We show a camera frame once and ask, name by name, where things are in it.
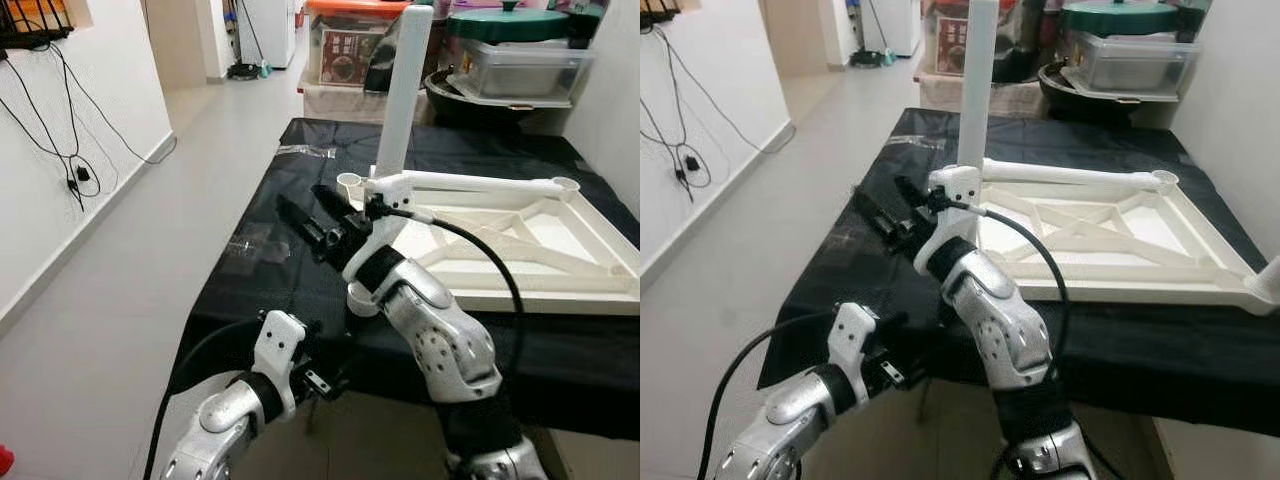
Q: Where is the black wifi router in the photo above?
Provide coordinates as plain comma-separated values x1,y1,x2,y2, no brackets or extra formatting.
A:
0,0,76,49
640,0,686,29

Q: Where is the black floor mop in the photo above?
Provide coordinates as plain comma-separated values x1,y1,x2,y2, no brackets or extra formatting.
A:
850,0,896,69
228,0,273,81

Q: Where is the beige cloth covered bench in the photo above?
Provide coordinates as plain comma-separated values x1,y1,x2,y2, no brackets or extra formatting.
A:
915,75,1046,116
298,80,436,126

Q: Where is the black plastic bag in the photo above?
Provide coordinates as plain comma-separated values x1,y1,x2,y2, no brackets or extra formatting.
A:
995,10,1061,86
365,20,451,96

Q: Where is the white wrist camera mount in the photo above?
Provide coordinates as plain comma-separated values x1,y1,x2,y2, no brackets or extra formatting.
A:
826,302,881,411
342,172,413,291
252,310,309,421
912,165,986,276

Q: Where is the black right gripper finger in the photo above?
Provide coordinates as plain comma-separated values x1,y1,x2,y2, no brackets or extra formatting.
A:
854,188,901,237
893,175,937,213
275,195,323,243
312,183,363,223

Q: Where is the black tablecloth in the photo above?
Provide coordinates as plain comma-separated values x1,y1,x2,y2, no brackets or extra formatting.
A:
170,118,641,441
757,108,1280,441

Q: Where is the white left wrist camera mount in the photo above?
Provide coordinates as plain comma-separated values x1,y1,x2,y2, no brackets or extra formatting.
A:
252,310,309,421
826,302,881,411

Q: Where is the white appliance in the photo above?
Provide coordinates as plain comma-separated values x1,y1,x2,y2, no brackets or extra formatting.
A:
865,0,921,56
240,0,298,69

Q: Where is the dark green pot lid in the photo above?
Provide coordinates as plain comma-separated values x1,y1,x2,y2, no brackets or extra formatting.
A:
1060,0,1181,39
445,3,576,46

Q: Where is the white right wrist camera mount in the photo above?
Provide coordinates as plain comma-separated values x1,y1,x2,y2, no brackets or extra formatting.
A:
342,172,413,291
912,165,986,276

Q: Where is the black wall cable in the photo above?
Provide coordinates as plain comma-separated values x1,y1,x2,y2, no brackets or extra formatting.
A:
655,25,796,156
0,50,101,211
50,45,179,166
640,95,713,206

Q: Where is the clear box with orange lid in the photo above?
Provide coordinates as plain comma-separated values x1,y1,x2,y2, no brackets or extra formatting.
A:
305,0,411,89
920,0,971,81

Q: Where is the clear plastic storage container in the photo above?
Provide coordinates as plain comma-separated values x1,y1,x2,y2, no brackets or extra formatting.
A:
455,40,596,101
1062,30,1201,96

